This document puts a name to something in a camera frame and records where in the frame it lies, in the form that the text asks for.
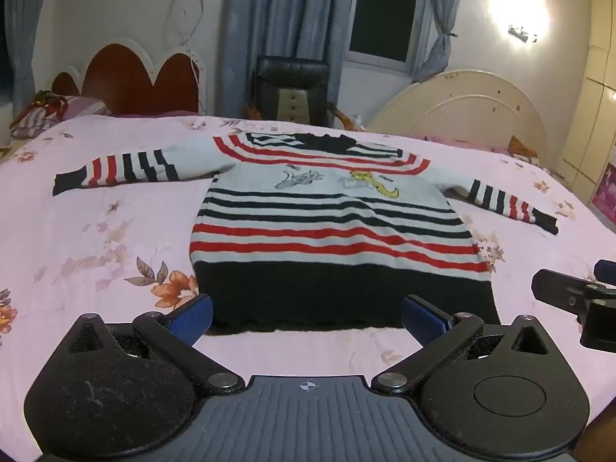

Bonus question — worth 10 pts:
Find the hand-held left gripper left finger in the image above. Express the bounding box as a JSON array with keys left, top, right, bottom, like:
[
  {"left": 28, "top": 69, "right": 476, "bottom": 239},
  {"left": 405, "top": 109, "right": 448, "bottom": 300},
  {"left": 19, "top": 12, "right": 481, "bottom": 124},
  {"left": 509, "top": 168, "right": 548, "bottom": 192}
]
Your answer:
[{"left": 67, "top": 293, "right": 245, "bottom": 396}]

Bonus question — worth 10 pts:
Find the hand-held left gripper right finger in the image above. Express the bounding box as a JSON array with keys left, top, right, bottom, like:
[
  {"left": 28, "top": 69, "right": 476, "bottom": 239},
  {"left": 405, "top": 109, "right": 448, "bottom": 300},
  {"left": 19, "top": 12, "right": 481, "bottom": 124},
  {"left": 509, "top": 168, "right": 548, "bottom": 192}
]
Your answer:
[{"left": 372, "top": 295, "right": 550, "bottom": 396}]

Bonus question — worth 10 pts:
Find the striped knit sweater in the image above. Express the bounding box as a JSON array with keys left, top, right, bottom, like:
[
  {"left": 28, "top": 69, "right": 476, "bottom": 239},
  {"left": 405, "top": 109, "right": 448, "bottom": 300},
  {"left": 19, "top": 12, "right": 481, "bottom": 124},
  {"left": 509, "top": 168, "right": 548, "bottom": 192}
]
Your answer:
[{"left": 52, "top": 131, "right": 561, "bottom": 334}]

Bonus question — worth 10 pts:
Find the pink floral bedsheet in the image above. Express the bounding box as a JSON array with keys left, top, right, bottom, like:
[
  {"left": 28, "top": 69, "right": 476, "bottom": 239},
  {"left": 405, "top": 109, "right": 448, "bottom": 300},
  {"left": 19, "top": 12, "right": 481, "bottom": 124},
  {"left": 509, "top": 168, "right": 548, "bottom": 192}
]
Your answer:
[{"left": 0, "top": 113, "right": 616, "bottom": 462}]

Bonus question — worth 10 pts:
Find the orange cushion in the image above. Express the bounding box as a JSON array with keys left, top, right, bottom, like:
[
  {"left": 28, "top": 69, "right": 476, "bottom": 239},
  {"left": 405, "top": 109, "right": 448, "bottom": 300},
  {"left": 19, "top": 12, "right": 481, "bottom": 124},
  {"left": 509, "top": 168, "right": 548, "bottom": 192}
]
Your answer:
[{"left": 507, "top": 135, "right": 541, "bottom": 163}]

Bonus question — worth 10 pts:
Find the cream wardrobe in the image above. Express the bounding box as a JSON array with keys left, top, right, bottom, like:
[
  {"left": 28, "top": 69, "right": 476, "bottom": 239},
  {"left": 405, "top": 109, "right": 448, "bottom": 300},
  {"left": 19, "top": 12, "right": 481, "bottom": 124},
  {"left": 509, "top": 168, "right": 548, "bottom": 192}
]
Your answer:
[{"left": 552, "top": 0, "right": 616, "bottom": 215}]

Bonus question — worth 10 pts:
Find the pink bedding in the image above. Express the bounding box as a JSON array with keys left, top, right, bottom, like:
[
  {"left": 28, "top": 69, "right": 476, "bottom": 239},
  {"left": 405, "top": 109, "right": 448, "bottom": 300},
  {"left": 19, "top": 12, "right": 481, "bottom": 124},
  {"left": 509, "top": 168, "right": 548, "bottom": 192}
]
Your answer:
[{"left": 418, "top": 134, "right": 512, "bottom": 154}]

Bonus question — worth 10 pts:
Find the cream round headboard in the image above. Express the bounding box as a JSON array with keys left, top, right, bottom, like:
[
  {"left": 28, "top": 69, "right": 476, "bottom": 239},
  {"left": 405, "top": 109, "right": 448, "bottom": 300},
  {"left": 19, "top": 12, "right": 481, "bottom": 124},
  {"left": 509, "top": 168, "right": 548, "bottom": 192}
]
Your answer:
[{"left": 366, "top": 68, "right": 549, "bottom": 167}]

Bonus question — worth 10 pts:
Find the red scalloped headboard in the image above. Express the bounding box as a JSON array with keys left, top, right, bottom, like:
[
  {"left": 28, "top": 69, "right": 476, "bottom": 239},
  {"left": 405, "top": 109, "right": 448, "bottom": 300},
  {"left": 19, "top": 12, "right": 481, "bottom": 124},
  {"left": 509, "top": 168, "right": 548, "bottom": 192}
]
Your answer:
[{"left": 50, "top": 37, "right": 208, "bottom": 116}]

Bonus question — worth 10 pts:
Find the striped pillow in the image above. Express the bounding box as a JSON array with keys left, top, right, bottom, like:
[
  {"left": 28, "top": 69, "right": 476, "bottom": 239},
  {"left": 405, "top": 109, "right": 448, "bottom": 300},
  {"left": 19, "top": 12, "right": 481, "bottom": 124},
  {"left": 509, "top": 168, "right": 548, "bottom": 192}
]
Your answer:
[{"left": 8, "top": 89, "right": 112, "bottom": 139}]

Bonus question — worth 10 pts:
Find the black leather chair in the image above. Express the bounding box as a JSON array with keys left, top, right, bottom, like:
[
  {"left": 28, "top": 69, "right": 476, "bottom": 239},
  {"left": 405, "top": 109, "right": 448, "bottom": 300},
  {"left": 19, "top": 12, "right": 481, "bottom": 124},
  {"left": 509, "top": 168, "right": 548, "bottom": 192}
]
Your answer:
[{"left": 249, "top": 55, "right": 348, "bottom": 130}]

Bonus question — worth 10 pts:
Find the tied blue-grey curtain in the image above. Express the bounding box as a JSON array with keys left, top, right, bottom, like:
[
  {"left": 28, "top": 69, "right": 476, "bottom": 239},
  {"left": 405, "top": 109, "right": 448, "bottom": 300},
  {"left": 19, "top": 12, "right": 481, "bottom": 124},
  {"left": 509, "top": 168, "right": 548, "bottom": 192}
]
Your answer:
[{"left": 411, "top": 0, "right": 471, "bottom": 84}]

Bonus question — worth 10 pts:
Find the dark window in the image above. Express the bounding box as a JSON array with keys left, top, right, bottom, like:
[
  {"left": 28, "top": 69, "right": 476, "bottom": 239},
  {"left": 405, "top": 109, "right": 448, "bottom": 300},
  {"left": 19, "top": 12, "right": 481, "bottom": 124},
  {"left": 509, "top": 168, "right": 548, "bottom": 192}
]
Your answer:
[{"left": 347, "top": 0, "right": 430, "bottom": 67}]

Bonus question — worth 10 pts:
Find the pink wall poster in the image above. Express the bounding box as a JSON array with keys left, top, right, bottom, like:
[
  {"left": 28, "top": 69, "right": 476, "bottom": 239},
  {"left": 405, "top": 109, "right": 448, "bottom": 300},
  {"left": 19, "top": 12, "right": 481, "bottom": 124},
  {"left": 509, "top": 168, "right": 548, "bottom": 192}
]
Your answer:
[{"left": 593, "top": 160, "right": 616, "bottom": 226}]

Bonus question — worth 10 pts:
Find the wall lamp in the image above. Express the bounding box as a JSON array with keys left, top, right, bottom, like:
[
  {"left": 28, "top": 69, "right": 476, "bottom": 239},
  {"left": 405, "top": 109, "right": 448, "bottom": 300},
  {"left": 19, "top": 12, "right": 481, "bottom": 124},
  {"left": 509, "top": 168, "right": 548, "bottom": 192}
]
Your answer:
[{"left": 507, "top": 23, "right": 539, "bottom": 44}]

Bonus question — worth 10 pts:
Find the white wall cable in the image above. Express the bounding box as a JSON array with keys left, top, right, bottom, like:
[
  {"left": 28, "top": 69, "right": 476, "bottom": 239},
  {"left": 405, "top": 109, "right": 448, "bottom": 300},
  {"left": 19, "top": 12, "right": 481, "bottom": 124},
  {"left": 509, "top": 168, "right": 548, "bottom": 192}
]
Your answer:
[{"left": 162, "top": 0, "right": 204, "bottom": 88}]

